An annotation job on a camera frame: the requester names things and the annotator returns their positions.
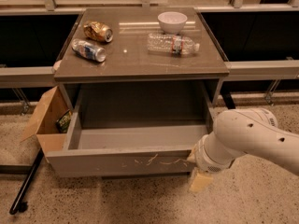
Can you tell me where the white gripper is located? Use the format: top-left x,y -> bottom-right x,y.
187,133 -> 234,192

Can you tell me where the white bowl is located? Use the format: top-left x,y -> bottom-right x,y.
158,11 -> 188,35

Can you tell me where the grey top drawer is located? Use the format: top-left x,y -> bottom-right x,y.
47,83 -> 214,177

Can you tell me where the grey drawer cabinet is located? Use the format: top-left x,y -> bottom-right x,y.
54,7 -> 229,115

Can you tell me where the black metal floor bar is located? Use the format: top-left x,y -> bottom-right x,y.
0,149 -> 44,216

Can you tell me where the blue silver can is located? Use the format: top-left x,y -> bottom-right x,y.
71,39 -> 106,63

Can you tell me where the green snack packet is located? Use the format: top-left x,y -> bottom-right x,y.
55,110 -> 72,133

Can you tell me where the crushed gold can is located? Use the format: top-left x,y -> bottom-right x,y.
83,21 -> 113,43

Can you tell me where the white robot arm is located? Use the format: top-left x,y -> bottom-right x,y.
187,108 -> 299,192

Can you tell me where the clear plastic water bottle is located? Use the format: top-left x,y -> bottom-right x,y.
147,34 -> 200,55

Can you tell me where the open cardboard box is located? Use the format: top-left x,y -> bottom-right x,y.
21,86 -> 69,162

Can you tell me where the metal window railing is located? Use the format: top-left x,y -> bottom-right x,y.
0,0 -> 299,105

